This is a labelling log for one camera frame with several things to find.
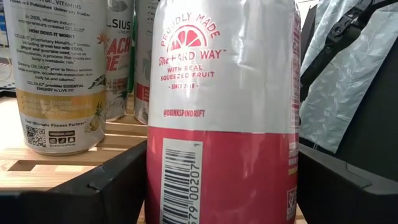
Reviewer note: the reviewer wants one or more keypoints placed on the green soda can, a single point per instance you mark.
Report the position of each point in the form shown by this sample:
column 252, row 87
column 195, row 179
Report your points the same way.
column 133, row 53

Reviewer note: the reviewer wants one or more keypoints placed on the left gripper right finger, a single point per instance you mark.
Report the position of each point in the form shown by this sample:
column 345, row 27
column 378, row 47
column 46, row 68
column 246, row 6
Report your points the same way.
column 342, row 199

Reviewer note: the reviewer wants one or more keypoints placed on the slim white energy can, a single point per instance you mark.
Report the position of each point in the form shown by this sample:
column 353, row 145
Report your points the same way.
column 143, row 62
column 59, row 77
column 118, row 62

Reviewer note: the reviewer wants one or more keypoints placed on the person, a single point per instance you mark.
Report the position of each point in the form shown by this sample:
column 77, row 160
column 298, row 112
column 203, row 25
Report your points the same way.
column 342, row 93

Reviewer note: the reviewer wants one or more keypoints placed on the white and pink can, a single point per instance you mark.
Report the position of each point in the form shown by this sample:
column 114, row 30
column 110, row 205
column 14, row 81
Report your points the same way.
column 224, row 93

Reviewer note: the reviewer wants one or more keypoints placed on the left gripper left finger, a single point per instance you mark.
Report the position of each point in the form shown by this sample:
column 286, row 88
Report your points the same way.
column 77, row 205

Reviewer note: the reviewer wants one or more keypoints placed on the wooden slatted shelf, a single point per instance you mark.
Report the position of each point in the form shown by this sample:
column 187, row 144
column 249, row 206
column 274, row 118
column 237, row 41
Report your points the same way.
column 46, row 161

